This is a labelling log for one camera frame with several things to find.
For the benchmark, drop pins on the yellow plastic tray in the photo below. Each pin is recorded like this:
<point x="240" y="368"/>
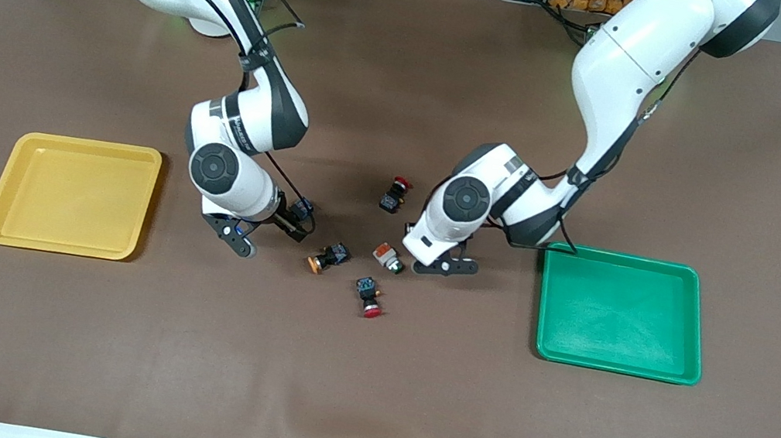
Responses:
<point x="72" y="200"/>

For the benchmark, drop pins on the green push button switch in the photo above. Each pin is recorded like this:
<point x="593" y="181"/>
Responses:
<point x="385" y="253"/>

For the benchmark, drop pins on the red push button switch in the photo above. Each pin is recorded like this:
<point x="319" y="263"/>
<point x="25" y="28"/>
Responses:
<point x="367" y="290"/>
<point x="390" y="199"/>

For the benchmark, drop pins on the yellow push button switch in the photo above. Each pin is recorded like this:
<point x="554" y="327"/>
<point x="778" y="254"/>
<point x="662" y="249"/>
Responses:
<point x="337" y="252"/>
<point x="304" y="208"/>

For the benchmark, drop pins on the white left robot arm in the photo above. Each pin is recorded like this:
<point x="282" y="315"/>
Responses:
<point x="635" y="62"/>

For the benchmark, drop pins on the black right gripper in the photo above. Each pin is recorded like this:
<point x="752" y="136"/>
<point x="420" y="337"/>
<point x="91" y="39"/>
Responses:
<point x="289" y="219"/>

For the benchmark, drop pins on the green plastic tray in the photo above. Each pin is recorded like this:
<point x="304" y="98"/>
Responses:
<point x="618" y="318"/>

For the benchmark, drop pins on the brown table mat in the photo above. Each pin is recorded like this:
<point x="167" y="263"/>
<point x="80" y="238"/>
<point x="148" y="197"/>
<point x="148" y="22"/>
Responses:
<point x="364" y="387"/>

